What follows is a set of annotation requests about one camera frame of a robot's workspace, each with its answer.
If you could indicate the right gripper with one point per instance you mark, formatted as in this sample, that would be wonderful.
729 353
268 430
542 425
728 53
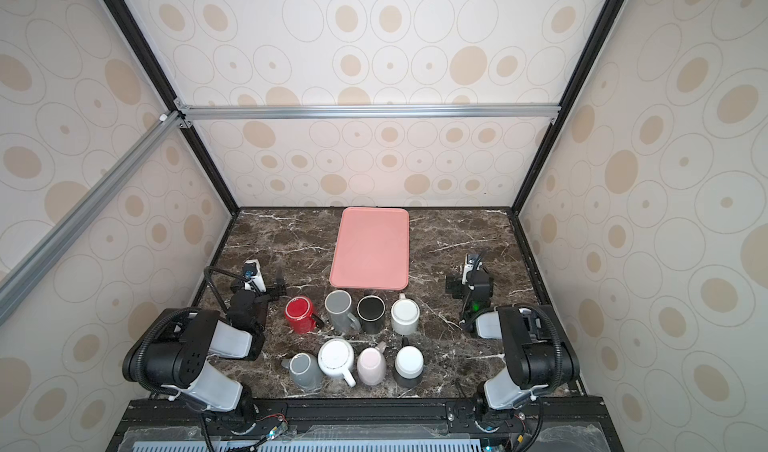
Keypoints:
459 286

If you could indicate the white mug red inside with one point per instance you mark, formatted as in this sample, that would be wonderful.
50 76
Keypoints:
405 314

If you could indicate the grey mug row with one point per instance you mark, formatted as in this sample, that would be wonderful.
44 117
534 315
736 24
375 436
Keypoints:
338 305
305 371

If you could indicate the black and white mug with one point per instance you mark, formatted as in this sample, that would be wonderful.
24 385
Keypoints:
408 366

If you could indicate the black mug white rim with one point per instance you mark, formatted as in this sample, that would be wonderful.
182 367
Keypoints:
371 313

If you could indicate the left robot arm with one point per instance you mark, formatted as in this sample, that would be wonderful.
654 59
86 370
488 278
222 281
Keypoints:
171 357

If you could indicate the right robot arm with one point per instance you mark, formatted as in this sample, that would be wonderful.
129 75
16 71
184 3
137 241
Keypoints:
538 356

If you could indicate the grey mug front row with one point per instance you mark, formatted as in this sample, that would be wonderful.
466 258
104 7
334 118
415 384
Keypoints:
305 371

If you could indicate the large white ribbed mug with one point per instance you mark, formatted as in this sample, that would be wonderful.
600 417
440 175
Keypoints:
336 360

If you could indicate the pink mug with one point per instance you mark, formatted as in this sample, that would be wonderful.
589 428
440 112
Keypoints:
371 365

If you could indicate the pink plastic tray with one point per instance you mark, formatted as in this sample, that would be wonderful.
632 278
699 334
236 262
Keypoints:
372 249

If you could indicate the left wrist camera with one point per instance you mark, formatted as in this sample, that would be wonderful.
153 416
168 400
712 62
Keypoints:
254 274

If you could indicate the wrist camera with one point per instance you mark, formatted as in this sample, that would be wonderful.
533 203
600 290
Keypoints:
472 263
254 274

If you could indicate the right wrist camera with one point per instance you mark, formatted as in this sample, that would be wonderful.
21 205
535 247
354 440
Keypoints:
472 263

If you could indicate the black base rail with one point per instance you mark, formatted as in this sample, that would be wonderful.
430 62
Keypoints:
405 424

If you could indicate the horizontal aluminium frame bar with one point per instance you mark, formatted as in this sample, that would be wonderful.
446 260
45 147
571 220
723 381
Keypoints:
372 111

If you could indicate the left aluminium frame bar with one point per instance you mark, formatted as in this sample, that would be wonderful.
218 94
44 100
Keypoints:
37 263

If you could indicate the black right corner post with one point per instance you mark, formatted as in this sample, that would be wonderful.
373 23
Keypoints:
595 42

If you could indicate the black corner post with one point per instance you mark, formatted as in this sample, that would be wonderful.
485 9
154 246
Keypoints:
595 42
141 48

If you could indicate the black left corner post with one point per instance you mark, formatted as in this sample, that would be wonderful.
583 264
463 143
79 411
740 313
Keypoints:
141 48

